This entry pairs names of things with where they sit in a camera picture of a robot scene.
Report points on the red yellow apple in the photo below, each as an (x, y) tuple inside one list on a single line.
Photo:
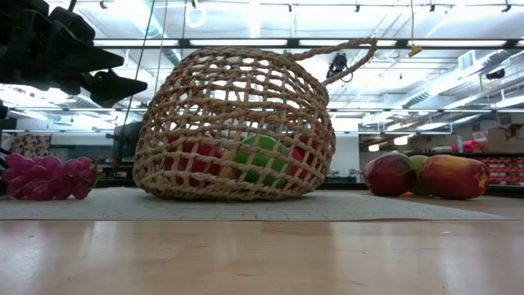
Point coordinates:
[(452, 176)]

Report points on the red storage bin rack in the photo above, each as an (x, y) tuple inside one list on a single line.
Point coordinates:
[(503, 170)]

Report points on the yellow hanging tag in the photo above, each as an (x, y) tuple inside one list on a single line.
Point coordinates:
[(414, 51)]

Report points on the brown cardboard box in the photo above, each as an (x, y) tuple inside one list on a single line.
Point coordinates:
[(503, 139)]

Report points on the black hanging camera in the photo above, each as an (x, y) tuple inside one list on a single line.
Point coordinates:
[(339, 63)]

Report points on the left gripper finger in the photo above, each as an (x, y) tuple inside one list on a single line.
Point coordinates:
[(114, 88), (90, 60)]

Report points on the grey woven placemat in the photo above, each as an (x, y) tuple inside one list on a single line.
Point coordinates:
[(286, 209)]

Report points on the woven wicker basket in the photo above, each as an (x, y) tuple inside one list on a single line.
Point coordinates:
[(229, 196)]

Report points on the green apple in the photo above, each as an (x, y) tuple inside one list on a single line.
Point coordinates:
[(262, 157)]

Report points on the black equipment stand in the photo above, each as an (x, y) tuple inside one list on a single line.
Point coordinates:
[(127, 143)]

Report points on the floral patterned cloth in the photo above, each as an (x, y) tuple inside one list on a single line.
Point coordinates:
[(30, 145)]

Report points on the orange-red apple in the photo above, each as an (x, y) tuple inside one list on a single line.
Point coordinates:
[(198, 166)]

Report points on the purple grape bunch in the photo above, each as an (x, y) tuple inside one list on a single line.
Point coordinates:
[(49, 176)]

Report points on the dark red pomegranate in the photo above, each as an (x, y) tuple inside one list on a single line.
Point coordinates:
[(389, 174)]

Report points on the pink background bag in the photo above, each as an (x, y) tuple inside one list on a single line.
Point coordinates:
[(471, 146)]

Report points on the pale green fruit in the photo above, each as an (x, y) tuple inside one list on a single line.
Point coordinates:
[(418, 164)]

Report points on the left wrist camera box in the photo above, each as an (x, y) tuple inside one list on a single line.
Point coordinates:
[(73, 26)]

